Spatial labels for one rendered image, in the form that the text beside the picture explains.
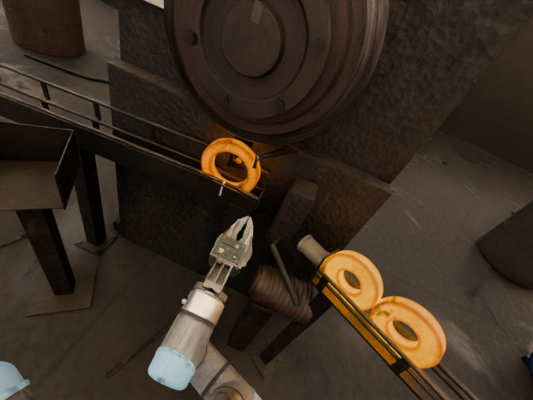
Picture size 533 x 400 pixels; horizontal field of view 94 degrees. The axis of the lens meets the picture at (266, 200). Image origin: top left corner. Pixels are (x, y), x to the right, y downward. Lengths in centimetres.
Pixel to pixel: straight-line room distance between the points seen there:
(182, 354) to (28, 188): 63
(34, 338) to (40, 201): 62
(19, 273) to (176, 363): 109
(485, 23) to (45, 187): 113
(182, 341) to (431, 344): 51
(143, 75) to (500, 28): 91
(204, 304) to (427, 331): 47
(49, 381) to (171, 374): 81
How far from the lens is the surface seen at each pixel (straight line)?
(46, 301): 139
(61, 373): 128
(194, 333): 51
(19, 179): 96
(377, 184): 82
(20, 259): 154
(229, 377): 61
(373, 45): 59
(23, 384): 33
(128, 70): 96
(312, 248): 75
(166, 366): 51
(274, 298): 83
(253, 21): 53
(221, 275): 54
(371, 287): 69
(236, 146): 72
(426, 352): 72
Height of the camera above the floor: 120
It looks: 39 degrees down
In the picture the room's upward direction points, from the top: 24 degrees clockwise
